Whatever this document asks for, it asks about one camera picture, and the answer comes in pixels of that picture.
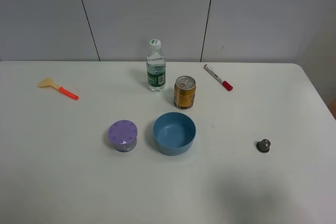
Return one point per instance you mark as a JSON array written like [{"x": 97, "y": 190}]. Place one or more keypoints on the clear plastic water bottle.
[{"x": 156, "y": 66}]

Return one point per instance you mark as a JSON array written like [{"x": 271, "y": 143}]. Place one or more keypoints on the small grey metal knob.
[{"x": 263, "y": 146}]

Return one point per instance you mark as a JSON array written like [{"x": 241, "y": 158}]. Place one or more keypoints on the red white marker pen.
[{"x": 212, "y": 72}]

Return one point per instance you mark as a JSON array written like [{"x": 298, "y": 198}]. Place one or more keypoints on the gold drink can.
[{"x": 184, "y": 92}]

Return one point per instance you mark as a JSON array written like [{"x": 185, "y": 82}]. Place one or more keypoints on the blue plastic bowl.
[{"x": 174, "y": 133}]

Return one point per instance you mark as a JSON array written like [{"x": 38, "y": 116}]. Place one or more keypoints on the purple lidded round container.
[{"x": 123, "y": 135}]

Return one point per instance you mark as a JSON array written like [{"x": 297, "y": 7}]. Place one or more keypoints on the spatula with orange handle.
[{"x": 49, "y": 83}]

